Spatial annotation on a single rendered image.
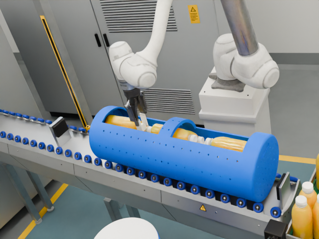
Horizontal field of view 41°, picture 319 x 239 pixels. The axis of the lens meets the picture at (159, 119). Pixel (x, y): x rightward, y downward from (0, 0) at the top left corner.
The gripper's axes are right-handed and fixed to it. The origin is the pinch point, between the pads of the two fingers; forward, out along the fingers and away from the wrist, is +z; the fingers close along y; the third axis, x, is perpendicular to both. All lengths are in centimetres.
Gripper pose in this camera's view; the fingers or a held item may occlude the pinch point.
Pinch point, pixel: (141, 122)
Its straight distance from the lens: 200.7
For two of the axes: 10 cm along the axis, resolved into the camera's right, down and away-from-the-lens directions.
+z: 2.2, 8.1, 5.5
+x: 8.2, 1.5, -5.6
